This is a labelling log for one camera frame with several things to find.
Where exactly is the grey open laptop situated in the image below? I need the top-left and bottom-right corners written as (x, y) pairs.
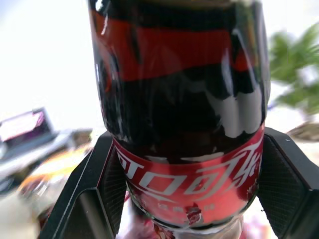
top-left (0, 107), bottom-right (59, 160)

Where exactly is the yellow and white package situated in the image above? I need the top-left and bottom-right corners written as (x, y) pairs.
top-left (14, 146), bottom-right (93, 220)

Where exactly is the green plant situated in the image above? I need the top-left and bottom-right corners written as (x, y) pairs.
top-left (269, 22), bottom-right (319, 116)

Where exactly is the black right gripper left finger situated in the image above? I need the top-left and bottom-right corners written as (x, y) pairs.
top-left (39, 131), bottom-right (131, 239)

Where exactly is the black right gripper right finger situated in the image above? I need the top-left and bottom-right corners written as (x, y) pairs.
top-left (254, 133), bottom-right (319, 239)

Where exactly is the cola bottle with red label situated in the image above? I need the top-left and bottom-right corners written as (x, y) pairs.
top-left (86, 0), bottom-right (272, 230)

